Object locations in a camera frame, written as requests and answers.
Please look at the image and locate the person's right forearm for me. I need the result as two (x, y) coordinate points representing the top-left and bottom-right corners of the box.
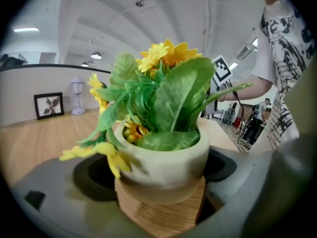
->
(224, 74), (277, 103)

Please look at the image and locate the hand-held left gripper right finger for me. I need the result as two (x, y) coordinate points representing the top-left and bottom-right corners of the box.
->
(183, 58), (317, 238)

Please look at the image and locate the black framed picture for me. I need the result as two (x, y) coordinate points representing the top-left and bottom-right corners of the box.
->
(33, 92), (65, 120)

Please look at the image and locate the lilac lantern lamp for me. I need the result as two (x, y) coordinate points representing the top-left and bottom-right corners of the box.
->
(71, 75), (86, 116)

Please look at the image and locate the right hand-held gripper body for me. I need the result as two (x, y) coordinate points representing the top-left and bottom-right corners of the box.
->
(205, 55), (236, 115)

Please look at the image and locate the person's white printed shirt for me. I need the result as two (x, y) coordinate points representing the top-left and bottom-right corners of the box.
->
(252, 0), (317, 151)

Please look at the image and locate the long ceiling tube light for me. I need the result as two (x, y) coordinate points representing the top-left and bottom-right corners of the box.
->
(13, 27), (40, 33)

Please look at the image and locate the black cable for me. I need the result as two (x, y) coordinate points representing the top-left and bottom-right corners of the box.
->
(226, 79), (251, 146)

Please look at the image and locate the yellow flower potted plant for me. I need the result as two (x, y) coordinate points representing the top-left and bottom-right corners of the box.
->
(59, 38), (253, 238)

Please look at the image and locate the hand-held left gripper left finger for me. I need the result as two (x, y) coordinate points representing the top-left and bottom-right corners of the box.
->
(9, 154), (159, 238)

